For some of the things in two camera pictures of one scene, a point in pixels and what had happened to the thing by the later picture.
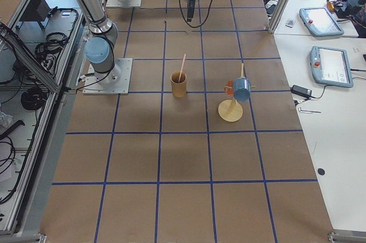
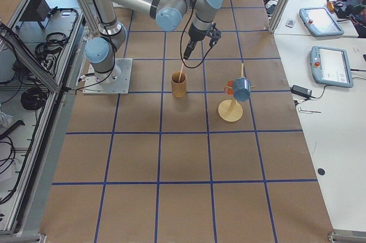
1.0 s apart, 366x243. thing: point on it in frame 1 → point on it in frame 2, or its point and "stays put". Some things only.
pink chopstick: (182, 67) stays put
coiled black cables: (46, 52) stays put
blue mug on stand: (242, 88) stays put
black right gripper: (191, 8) → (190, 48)
